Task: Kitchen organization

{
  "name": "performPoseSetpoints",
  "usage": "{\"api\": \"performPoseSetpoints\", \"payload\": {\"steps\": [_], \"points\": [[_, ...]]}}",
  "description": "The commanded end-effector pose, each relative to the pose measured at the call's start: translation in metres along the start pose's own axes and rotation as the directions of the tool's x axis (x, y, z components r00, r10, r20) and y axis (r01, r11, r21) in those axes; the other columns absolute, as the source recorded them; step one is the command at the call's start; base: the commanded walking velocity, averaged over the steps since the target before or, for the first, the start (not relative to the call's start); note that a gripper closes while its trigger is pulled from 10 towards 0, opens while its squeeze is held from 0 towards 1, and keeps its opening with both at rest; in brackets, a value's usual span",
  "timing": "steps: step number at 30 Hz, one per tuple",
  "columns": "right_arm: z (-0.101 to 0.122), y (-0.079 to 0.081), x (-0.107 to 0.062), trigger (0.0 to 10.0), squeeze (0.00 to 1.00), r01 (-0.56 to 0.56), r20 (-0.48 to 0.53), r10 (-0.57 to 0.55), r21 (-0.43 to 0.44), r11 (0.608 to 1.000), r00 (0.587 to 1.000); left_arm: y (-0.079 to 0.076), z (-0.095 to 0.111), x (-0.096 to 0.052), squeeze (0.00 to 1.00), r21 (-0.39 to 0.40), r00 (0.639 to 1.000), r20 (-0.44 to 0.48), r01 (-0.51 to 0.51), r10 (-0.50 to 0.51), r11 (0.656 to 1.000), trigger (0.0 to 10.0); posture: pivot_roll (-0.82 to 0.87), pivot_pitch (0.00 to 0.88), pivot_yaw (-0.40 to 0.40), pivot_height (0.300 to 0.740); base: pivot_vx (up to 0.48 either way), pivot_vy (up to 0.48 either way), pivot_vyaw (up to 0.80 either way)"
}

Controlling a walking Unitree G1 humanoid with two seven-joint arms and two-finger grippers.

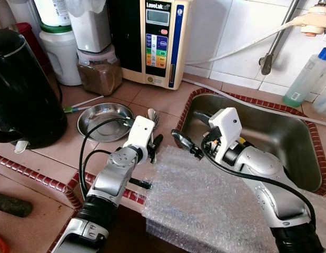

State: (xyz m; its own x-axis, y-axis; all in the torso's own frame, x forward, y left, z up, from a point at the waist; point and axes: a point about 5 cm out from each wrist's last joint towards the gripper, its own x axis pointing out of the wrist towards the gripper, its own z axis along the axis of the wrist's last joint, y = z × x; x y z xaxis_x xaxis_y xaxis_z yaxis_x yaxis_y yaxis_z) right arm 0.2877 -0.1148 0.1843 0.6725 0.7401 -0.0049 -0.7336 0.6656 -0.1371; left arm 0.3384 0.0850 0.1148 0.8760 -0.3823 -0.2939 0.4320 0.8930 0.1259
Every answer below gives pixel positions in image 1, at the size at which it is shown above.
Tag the metal spoon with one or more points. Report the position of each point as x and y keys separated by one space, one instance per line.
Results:
x=151 y=115

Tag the stainless steel bowl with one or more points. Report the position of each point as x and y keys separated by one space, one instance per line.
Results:
x=99 y=126

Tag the black electric kettle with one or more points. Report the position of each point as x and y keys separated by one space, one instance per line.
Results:
x=26 y=95

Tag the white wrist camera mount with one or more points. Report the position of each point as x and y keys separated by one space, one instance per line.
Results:
x=226 y=124
x=139 y=132

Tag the beige water ionizer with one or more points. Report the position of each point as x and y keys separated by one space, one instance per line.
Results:
x=160 y=42

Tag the beige faucet diverter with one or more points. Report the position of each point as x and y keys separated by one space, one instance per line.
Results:
x=316 y=20

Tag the dark red canister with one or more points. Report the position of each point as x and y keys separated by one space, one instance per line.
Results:
x=30 y=42

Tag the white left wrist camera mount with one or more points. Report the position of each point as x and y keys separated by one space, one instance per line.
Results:
x=139 y=132

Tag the grey metal faucet spout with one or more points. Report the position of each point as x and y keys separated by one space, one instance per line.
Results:
x=268 y=60

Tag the dark sandal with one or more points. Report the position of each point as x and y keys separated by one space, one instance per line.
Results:
x=12 y=205

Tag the clear bottle with blue cap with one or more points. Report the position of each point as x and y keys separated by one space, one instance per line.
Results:
x=305 y=79

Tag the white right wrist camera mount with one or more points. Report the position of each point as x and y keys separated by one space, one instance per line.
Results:
x=226 y=124

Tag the white grey plastic jug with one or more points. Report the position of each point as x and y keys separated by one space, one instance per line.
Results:
x=91 y=29

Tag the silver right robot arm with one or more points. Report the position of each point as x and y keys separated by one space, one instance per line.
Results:
x=268 y=179

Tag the clear plastic cup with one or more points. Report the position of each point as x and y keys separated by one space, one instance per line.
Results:
x=322 y=103

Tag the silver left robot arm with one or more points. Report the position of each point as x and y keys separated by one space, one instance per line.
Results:
x=112 y=179

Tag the clear jar of brown powder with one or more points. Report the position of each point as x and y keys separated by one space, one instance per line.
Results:
x=99 y=76

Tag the clear bubble wrap sheet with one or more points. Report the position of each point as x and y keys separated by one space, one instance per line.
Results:
x=205 y=205

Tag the steel sink basin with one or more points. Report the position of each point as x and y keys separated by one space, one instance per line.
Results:
x=289 y=137

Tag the yellow plastic bowl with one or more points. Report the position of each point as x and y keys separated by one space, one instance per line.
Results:
x=240 y=140

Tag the white plastic container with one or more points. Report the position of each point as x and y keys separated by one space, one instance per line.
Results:
x=52 y=11

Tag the white canister with green lid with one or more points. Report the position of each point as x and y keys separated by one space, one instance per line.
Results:
x=60 y=58

